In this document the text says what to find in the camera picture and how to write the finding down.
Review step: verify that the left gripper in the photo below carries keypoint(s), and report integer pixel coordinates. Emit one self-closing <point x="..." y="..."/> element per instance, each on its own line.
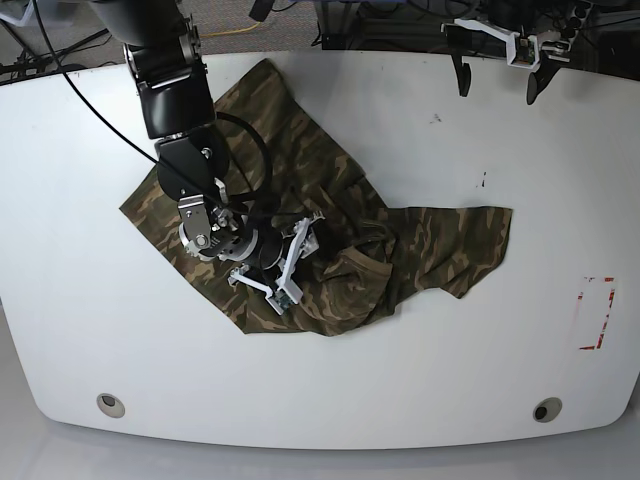
<point x="463" y="41"/>

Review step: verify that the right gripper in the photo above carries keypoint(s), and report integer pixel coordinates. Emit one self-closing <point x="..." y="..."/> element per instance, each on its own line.
<point x="263" y="249"/>

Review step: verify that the camouflage T-shirt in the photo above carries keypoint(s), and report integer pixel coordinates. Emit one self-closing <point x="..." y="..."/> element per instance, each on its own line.
<point x="371" y="257"/>

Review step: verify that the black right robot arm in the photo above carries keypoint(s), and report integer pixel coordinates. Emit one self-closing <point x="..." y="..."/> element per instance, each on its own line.
<point x="162" y="52"/>

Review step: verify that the red tape rectangle marking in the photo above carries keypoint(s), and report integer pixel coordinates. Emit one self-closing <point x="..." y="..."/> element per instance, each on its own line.
<point x="593" y="311"/>

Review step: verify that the black tripod on floor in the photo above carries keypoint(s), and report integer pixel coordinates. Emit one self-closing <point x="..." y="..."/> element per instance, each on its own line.
<point x="29" y="63"/>

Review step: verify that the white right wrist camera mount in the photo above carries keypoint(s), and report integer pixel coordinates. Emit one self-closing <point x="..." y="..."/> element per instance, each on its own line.
<point x="275" y="280"/>

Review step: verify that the left table cable grommet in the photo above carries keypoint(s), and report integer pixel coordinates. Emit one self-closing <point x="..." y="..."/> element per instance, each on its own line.
<point x="110" y="405"/>

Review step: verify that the table cable grommet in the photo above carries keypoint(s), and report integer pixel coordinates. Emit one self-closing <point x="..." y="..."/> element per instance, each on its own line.
<point x="547" y="410"/>
<point x="110" y="405"/>

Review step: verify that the right table cable grommet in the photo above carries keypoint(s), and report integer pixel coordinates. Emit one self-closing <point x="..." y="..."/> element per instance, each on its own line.
<point x="547" y="410"/>

